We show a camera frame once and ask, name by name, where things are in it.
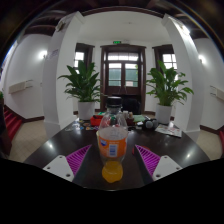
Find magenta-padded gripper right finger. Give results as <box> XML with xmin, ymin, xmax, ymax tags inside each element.
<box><xmin>134</xmin><ymin>143</ymin><xmax>183</xmax><ymax>185</ymax></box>

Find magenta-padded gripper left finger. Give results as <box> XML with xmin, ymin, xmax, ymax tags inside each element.
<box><xmin>43</xmin><ymin>143</ymin><xmax>94</xmax><ymax>184</ymax></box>

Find orange drink bottle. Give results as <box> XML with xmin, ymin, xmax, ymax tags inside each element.
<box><xmin>96</xmin><ymin>96</ymin><xmax>129</xmax><ymax>184</ymax></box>

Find printed magazine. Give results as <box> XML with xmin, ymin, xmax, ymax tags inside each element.
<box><xmin>154</xmin><ymin>123</ymin><xmax>183</xmax><ymax>138</ymax></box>

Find dark grey headphones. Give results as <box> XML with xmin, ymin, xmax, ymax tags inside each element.
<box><xmin>142</xmin><ymin>118</ymin><xmax>160</xmax><ymax>131</ymax></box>

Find potted plant in white pot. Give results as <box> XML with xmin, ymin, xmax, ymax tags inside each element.
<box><xmin>145</xmin><ymin>59</ymin><xmax>195</xmax><ymax>125</ymax></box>
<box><xmin>57</xmin><ymin>60</ymin><xmax>103</xmax><ymax>121</ymax></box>

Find green packet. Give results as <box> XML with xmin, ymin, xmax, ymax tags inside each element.
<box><xmin>133</xmin><ymin>114</ymin><xmax>147</xmax><ymax>124</ymax></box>

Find red box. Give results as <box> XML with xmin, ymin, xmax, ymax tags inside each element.
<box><xmin>89</xmin><ymin>114</ymin><xmax>105</xmax><ymax>127</ymax></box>

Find box of snacks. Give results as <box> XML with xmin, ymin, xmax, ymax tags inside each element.
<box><xmin>122</xmin><ymin>110</ymin><xmax>136</xmax><ymax>127</ymax></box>

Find red carpeted staircase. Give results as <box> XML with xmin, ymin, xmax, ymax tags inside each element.
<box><xmin>3</xmin><ymin>106</ymin><xmax>24</xmax><ymax>141</ymax></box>
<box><xmin>218</xmin><ymin>129</ymin><xmax>224</xmax><ymax>158</ymax></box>

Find black chair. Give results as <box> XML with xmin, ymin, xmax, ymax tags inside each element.
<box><xmin>120</xmin><ymin>96</ymin><xmax>143</xmax><ymax>116</ymax></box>

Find dark wooden double door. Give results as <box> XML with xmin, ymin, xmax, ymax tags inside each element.
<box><xmin>99</xmin><ymin>44</ymin><xmax>148</xmax><ymax>113</ymax></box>

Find dark framed window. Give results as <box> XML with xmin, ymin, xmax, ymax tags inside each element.
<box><xmin>152</xmin><ymin>44</ymin><xmax>179</xmax><ymax>81</ymax></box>
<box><xmin>73</xmin><ymin>42</ymin><xmax>96</xmax><ymax>78</ymax></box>

